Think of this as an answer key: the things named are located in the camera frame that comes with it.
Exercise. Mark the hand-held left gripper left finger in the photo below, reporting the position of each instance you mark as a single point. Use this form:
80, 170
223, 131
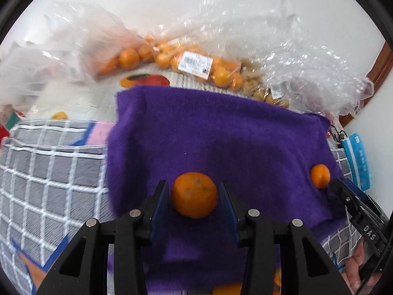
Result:
161, 209

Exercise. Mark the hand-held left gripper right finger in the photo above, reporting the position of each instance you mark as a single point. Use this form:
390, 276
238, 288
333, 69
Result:
228, 212

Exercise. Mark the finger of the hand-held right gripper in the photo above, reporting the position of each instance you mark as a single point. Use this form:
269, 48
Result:
359, 190
340, 190

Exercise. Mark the mottled orange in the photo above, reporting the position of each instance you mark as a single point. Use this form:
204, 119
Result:
194, 195

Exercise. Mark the person's right hand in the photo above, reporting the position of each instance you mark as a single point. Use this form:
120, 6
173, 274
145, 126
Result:
356, 258

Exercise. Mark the blue tissue pack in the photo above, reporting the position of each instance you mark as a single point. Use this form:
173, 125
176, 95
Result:
357, 159

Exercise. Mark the purple towel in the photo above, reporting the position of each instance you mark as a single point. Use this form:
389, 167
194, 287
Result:
199, 129

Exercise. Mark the grey grid printed blanket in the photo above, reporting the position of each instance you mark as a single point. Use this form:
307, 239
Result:
46, 175

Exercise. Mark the white fruit-print mat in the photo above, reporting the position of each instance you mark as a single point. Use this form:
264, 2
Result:
92, 98

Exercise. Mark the pile of bagged kiwis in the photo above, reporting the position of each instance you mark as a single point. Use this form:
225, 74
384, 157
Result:
251, 83

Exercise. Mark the pile of oranges in clear bag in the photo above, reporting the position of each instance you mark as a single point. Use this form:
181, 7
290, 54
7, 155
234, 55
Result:
222, 75

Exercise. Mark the large crumpled clear bag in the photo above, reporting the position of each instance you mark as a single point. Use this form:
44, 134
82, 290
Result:
307, 52

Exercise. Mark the pile of oranges in translucent bag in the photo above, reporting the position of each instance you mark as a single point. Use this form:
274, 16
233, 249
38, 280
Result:
129, 58

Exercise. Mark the red green packet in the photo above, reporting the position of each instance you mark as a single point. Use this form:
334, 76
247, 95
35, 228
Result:
12, 119

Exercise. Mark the clear labelled plastic bag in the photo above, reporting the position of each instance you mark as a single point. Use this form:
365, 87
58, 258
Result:
196, 37

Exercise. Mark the translucent plastic bag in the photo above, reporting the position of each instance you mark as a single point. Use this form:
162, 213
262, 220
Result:
92, 37

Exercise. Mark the white plastic bag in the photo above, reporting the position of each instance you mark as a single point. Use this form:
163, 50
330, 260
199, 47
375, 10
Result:
24, 67

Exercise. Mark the brown wooden door frame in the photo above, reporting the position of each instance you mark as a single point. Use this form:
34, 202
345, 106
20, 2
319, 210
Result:
379, 70

